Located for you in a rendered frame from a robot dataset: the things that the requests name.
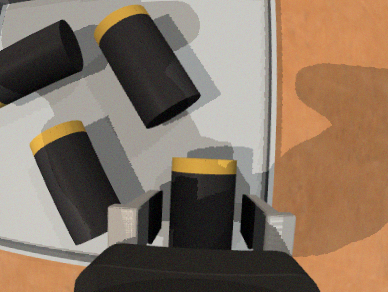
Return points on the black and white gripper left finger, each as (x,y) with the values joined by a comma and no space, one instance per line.
(137,222)

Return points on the black battery with yellow end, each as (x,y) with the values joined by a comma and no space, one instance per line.
(75,179)
(148,70)
(202,202)
(38,60)

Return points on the light grey tray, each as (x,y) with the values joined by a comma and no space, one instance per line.
(229,50)

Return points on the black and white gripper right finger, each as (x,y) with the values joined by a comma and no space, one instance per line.
(265,229)

